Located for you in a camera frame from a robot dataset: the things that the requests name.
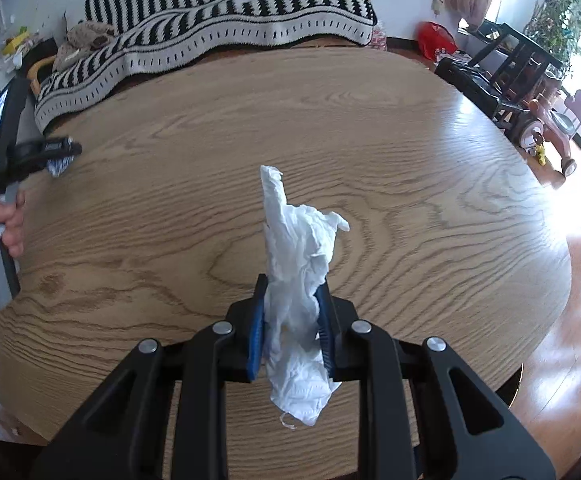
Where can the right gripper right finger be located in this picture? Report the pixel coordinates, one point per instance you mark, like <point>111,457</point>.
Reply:
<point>339,330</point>

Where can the black wooden chair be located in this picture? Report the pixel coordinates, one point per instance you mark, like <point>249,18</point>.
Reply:
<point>502,95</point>

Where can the pink kids tricycle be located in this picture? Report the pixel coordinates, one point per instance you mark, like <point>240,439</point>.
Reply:
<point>541,123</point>

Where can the potted green plant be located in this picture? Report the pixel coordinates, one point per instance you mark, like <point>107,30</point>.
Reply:
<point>556,26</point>

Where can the yellow toy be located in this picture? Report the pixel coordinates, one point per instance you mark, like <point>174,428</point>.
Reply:
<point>538,152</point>

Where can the white tissue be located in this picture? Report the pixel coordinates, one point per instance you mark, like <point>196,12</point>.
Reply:
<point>300,243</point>

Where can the brown plush toy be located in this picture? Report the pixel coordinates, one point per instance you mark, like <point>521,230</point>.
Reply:
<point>81,40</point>

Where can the blue white wrapper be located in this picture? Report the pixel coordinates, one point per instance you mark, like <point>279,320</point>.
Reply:
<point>56,167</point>

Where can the white red plastic bag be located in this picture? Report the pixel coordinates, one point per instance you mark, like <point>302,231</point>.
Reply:
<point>378,38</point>

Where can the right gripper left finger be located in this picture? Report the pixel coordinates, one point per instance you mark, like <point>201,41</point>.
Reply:
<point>243,352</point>

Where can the black white striped sofa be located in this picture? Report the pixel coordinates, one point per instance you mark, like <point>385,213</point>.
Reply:
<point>156,36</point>

